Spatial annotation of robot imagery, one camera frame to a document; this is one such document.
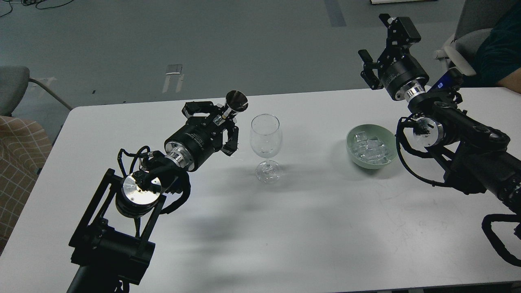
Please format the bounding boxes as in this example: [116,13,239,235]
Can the clear wine glass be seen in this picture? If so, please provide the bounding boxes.
[250,114,282,184]

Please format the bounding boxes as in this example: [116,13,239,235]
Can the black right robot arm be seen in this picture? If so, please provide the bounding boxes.
[358,13,521,267]

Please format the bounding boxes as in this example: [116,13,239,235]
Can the beige checked cushion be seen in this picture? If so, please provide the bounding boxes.
[0,116,52,251]

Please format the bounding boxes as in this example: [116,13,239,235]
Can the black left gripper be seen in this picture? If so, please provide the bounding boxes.
[164,101,239,171]

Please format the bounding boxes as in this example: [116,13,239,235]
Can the pile of clear ice cubes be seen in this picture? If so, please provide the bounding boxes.
[351,131,391,165]

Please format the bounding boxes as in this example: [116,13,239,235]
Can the person in teal sweater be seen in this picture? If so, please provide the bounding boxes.
[474,1,521,93]

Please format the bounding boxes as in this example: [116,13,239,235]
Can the green bowl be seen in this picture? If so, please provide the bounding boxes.
[346,124,398,169]

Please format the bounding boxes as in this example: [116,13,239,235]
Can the metal floor plate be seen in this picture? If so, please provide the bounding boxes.
[164,64,183,75]

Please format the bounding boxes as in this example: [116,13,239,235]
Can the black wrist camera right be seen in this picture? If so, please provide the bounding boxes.
[428,67,464,92]

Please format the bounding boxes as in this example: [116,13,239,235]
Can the steel double jigger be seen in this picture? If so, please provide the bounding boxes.
[213,90,249,125]

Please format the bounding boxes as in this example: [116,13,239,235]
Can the grey office chair right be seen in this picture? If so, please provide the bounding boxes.
[433,0,516,77]

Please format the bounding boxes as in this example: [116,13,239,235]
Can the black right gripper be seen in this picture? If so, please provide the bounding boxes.
[358,13,429,101]

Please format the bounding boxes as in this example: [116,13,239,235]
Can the grey chair left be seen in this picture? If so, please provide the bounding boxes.
[0,66,73,117]

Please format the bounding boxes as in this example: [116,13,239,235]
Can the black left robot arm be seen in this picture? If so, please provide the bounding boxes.
[67,91,249,293]

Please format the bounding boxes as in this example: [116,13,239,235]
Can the black floor cables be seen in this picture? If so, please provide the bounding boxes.
[0,0,74,17]

